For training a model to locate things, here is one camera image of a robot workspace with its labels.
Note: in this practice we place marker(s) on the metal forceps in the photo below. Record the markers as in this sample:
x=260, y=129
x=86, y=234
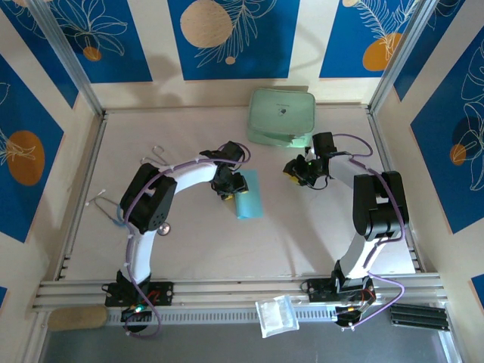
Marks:
x=163, y=158

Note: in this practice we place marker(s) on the light blue paper sheet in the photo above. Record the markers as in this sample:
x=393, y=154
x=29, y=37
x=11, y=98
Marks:
x=251, y=204

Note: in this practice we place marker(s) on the mint green zip pouch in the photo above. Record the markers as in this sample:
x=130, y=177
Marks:
x=281, y=113

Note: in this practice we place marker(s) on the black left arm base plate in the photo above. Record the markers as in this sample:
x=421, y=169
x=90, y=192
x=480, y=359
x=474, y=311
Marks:
x=162, y=293

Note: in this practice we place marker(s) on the long aluminium rail with bases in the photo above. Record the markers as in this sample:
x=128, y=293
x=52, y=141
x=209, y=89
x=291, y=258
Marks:
x=242, y=291

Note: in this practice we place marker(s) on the stethoscope with blue tube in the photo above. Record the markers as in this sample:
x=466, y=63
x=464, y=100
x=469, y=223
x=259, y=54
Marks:
x=164, y=229

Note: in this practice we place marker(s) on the clear plastic bag white contents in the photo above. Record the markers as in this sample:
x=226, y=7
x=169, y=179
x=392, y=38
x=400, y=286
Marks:
x=276, y=315

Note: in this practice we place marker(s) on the aluminium side rail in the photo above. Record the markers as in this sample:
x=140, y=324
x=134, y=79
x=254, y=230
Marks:
x=382, y=143
x=92, y=159

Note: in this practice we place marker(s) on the aluminium frame post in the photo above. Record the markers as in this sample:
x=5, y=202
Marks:
x=401, y=53
x=68, y=56

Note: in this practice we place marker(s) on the black connector board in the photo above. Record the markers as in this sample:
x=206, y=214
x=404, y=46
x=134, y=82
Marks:
x=132, y=317
x=346, y=318

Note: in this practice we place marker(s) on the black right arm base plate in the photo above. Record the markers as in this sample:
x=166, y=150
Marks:
x=319, y=290

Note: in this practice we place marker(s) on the blue floral wall panel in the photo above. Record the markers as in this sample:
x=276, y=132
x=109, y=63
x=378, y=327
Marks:
x=125, y=45
x=264, y=56
x=30, y=113
x=435, y=170
x=340, y=45

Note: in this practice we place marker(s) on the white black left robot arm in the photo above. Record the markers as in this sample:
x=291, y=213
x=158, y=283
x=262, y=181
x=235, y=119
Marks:
x=143, y=257

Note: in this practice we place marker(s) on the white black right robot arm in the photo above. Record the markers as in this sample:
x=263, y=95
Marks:
x=353, y=261

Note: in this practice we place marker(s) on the black ribbed metal block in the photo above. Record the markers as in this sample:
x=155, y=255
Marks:
x=419, y=317

